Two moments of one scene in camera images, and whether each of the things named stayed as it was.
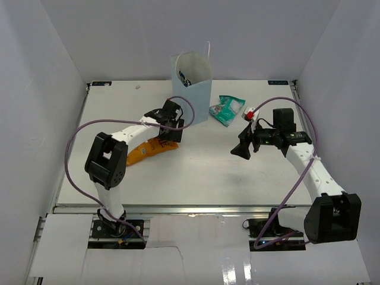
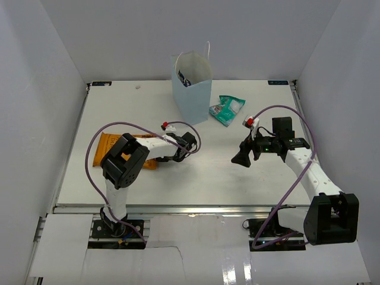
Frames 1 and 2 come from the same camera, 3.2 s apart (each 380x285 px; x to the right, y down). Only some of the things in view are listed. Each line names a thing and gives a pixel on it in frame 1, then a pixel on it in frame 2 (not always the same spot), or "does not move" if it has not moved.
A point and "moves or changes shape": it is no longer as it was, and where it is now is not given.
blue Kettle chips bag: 186,82 does not move
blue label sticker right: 278,82 does not move
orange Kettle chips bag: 154,146 moves or changes shape
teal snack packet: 226,110 does not move
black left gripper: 174,136 → 162,159
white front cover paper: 189,250 does not move
